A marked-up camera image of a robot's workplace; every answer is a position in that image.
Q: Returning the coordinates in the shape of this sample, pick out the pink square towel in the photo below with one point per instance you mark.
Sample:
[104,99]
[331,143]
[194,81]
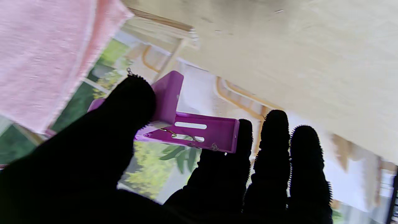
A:
[40,62]

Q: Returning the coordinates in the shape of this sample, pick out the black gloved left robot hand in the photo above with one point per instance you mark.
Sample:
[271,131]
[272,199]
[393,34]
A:
[77,171]

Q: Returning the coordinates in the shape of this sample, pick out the printed garden backdrop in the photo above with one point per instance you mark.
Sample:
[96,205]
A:
[202,93]

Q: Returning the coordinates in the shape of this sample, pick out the purple clothes peg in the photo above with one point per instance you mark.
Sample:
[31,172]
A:
[217,133]

